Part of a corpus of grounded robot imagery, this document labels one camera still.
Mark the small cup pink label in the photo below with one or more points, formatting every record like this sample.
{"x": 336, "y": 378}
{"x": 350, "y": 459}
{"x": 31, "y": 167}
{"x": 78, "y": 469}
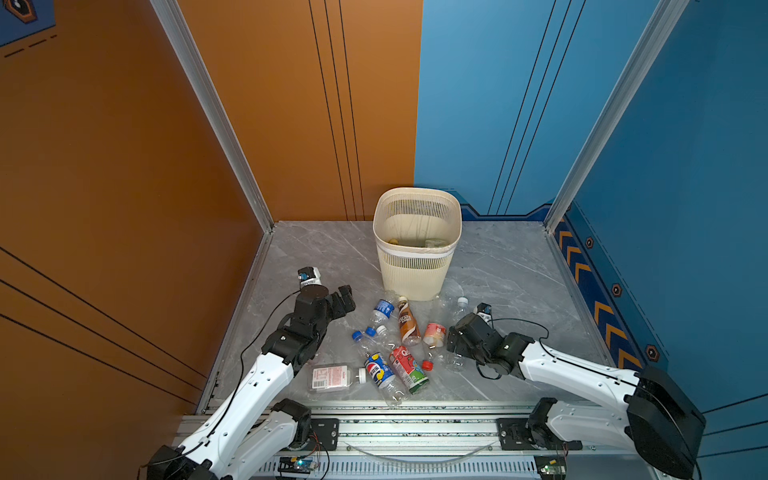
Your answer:
{"x": 434, "y": 335}

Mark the clear bottle blue cap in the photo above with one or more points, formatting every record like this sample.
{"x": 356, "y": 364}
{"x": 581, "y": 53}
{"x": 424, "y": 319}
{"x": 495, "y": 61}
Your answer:
{"x": 364, "y": 344}

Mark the aluminium corner post left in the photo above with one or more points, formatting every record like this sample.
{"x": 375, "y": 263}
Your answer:
{"x": 176, "y": 29}

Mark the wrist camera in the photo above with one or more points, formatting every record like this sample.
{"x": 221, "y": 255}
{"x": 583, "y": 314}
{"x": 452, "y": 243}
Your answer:
{"x": 309, "y": 276}
{"x": 484, "y": 311}

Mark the aluminium corner post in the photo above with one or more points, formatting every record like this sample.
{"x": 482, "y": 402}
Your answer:
{"x": 176, "y": 29}
{"x": 652, "y": 40}

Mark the flat bottle pink label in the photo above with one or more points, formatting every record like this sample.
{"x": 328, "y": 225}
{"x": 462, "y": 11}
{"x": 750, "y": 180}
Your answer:
{"x": 336, "y": 377}

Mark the brown coffee bottle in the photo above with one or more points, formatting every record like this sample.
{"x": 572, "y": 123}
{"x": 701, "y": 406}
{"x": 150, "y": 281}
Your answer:
{"x": 409, "y": 331}

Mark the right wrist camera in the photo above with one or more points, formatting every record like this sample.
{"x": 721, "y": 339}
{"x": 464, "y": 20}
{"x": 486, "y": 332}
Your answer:
{"x": 484, "y": 311}

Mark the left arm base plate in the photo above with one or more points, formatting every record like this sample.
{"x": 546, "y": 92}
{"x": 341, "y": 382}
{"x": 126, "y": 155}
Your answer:
{"x": 323, "y": 432}

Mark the left green circuit board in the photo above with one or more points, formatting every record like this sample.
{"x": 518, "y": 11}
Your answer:
{"x": 296, "y": 465}

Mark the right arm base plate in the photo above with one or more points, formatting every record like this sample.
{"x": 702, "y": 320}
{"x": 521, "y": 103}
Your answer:
{"x": 515, "y": 434}

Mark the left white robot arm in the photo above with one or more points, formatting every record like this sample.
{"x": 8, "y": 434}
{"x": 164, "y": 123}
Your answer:
{"x": 233, "y": 443}

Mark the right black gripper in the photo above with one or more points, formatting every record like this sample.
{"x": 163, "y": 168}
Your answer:
{"x": 459, "y": 344}

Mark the cream plastic waste bin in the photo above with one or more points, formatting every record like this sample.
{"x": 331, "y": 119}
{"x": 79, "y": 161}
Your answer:
{"x": 412, "y": 215}

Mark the red green label bottle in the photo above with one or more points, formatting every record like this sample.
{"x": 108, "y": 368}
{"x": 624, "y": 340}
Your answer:
{"x": 407, "y": 369}

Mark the aluminium corner post right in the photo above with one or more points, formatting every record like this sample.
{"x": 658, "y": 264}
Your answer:
{"x": 652, "y": 40}

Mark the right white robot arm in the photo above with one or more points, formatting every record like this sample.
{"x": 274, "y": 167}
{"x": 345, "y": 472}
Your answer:
{"x": 645, "y": 411}

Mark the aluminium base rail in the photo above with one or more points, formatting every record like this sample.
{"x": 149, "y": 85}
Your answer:
{"x": 440, "y": 441}

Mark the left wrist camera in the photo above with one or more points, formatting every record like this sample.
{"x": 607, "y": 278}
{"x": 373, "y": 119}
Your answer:
{"x": 309, "y": 276}

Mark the right green circuit board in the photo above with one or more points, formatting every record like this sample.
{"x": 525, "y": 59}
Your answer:
{"x": 549, "y": 468}

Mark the clear bottle green label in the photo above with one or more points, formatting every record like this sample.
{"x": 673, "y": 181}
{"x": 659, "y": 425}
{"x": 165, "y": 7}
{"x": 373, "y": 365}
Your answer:
{"x": 454, "y": 361}

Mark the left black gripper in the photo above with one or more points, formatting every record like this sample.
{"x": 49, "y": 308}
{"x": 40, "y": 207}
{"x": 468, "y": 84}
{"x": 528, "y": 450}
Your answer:
{"x": 338, "y": 309}

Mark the green circuit board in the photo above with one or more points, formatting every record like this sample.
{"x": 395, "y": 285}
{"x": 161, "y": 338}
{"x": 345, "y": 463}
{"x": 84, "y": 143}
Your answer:
{"x": 296, "y": 465}
{"x": 549, "y": 468}

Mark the pepsi bottle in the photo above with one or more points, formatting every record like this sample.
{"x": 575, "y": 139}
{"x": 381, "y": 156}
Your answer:
{"x": 384, "y": 379}

